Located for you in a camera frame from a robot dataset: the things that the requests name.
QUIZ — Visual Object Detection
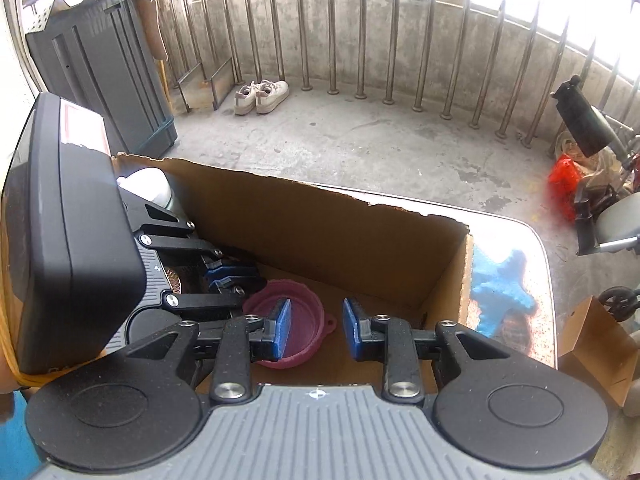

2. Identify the grey wheelchair cushion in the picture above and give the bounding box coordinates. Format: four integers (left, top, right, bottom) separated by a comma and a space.
595, 195, 640, 257

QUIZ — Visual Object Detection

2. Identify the yellow handled mop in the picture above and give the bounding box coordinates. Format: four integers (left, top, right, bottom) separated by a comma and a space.
155, 57, 174, 112

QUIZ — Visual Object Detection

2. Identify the pink round bowl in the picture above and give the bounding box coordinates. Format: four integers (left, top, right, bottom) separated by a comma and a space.
242, 279, 337, 371

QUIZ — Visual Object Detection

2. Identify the metal balcony railing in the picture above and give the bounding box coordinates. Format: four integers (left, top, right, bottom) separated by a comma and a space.
20, 0, 640, 150

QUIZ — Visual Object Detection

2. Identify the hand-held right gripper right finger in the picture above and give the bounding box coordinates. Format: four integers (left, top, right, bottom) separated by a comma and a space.
341, 298, 502, 402

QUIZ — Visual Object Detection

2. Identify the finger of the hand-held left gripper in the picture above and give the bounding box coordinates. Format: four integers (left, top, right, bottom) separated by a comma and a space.
162, 279, 264, 314
120, 194, 259, 282

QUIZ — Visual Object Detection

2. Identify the white perforated board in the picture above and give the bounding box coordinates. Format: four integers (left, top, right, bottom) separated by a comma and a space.
30, 0, 69, 37

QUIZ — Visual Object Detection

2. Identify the yellow cord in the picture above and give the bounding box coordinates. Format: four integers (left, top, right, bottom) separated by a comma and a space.
0, 260, 52, 389

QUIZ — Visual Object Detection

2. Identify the grey plastic cabinet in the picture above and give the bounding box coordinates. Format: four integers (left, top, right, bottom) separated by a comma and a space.
25, 0, 179, 159

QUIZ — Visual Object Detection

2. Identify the small cardboard carton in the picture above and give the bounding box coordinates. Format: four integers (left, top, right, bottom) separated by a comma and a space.
557, 296, 640, 408

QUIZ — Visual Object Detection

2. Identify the brown padded roll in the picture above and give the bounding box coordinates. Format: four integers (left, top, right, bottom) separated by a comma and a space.
135, 0, 169, 62

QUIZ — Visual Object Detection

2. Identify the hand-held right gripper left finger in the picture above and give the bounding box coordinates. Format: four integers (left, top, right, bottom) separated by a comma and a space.
126, 298, 293, 404

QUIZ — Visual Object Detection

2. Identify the beige sneaker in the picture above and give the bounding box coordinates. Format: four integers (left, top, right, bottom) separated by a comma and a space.
234, 81, 263, 116
255, 80, 290, 115

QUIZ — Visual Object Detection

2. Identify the wheelchair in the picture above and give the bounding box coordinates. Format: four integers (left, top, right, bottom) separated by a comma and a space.
550, 75, 640, 322

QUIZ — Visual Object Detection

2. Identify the beige plastic bag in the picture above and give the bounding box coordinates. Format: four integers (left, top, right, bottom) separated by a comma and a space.
555, 132, 627, 187

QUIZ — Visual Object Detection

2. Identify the metal floor rack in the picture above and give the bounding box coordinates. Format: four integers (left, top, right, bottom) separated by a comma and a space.
175, 57, 239, 112

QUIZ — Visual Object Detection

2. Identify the brown cardboard box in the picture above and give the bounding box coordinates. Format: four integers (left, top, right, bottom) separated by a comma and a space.
111, 154, 475, 396

